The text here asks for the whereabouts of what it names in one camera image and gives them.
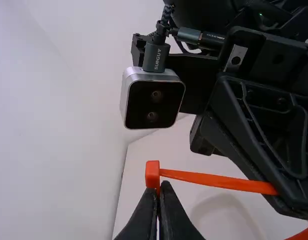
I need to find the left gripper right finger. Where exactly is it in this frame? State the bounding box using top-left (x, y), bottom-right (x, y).
top-left (158, 181), bottom-right (209, 240)

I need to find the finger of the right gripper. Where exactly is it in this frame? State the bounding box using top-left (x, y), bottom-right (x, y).
top-left (190, 73), bottom-right (308, 209)
top-left (267, 196), bottom-right (308, 222)

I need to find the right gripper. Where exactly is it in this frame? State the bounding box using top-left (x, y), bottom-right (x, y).
top-left (130, 26), bottom-right (308, 115)

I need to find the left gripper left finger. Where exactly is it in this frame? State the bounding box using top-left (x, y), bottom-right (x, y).
top-left (113, 186), bottom-right (159, 240)

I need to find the orange cable tie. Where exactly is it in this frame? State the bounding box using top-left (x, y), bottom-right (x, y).
top-left (145, 160), bottom-right (308, 240)

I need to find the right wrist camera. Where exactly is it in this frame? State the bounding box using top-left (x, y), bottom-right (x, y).
top-left (119, 66), bottom-right (186, 131)

